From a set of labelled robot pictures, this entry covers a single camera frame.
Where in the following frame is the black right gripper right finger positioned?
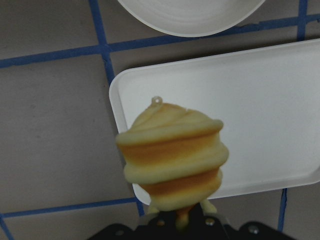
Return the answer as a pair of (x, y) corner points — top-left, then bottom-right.
(192, 203), (292, 240)

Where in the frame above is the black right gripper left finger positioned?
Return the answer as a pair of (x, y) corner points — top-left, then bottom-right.
(87, 214), (166, 240)

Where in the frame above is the yellow croissant bread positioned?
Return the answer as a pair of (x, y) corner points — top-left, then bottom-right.
(115, 96), (229, 231)

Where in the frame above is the white round plate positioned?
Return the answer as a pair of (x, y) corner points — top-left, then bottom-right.
(119, 0), (264, 38)

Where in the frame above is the white rectangular tray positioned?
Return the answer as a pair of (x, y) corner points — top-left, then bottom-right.
(109, 39), (320, 199)

